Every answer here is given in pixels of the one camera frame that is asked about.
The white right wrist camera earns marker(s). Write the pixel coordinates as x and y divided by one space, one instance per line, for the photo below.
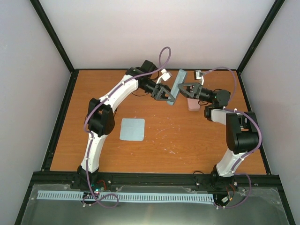
199 76

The light blue slotted cable duct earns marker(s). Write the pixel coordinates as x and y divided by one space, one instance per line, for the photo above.
129 197

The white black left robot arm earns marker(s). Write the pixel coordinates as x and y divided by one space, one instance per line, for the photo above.
100 120

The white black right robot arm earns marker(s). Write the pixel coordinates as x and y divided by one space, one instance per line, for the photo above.
243 136

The light blue cleaning cloth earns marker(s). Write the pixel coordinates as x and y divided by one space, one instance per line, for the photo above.
132 129

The blue grey glasses case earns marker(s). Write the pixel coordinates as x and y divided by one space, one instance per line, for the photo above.
180 78

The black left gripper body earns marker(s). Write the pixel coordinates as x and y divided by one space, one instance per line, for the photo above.
156 90

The black aluminium frame rail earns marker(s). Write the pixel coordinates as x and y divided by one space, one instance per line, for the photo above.
194 181

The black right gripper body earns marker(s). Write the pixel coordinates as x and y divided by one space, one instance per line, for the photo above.
197 93

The pink glasses case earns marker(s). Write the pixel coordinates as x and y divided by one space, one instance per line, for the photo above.
193 105

